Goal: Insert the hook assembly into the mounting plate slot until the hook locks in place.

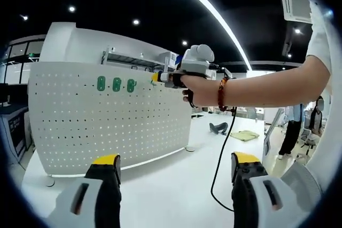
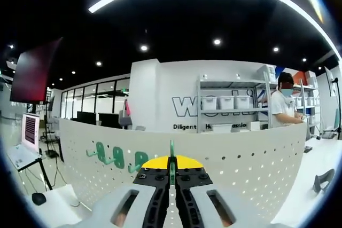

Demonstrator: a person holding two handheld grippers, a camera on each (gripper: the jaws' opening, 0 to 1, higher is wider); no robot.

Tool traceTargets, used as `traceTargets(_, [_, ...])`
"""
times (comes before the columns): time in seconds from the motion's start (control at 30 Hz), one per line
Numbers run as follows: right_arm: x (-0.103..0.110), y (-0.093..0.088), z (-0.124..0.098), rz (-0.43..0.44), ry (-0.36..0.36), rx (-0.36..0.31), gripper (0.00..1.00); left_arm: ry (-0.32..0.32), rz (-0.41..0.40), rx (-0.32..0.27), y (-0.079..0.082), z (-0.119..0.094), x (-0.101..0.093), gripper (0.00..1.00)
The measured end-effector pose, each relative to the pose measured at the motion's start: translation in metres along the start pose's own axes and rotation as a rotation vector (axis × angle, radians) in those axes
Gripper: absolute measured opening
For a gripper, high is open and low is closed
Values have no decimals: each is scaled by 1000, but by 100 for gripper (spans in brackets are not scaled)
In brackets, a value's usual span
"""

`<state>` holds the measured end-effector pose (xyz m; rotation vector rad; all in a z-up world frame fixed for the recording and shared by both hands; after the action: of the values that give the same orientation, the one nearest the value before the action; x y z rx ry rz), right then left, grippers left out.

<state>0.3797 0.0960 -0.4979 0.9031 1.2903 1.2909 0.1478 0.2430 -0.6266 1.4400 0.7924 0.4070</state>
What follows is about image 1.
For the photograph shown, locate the yellow-green folded cloth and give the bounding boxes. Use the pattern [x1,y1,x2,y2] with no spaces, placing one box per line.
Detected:
[229,129,260,143]

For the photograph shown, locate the white perforated mounting plate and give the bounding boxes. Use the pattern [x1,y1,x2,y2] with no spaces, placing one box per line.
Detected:
[28,61,198,187]

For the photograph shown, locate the ceiling air conditioner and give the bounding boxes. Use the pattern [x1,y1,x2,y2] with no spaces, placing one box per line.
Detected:
[277,0,314,23]

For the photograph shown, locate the grey mesh office chair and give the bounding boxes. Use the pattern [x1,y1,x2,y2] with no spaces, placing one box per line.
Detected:
[279,162,323,209]

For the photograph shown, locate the person's white shirt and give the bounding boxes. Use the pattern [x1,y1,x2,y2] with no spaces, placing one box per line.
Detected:
[293,0,342,170]

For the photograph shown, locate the red bead bracelet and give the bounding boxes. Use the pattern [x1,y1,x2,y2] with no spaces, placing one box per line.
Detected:
[217,77,230,112]

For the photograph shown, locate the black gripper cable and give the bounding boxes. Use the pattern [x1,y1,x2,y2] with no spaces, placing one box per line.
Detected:
[210,106,238,212]

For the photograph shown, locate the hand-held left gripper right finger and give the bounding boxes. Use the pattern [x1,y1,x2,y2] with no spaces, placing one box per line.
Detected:
[230,152,306,228]

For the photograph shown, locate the grey metal shelving rack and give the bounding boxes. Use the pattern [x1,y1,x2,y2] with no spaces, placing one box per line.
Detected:
[102,47,168,73]

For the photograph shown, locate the long ceiling light strip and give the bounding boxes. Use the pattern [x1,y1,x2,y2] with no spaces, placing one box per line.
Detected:
[162,0,252,72]

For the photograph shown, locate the black curved headrest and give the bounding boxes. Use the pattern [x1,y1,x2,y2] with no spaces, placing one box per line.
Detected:
[208,122,230,136]

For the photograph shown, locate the person's right hand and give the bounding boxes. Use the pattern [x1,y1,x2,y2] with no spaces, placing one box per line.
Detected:
[172,72,220,108]

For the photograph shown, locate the ceiling spotlights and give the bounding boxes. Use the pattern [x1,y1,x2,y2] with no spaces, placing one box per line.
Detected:
[21,5,301,58]

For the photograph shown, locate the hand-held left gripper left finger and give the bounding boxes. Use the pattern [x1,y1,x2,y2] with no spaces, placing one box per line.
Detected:
[46,154,122,228]

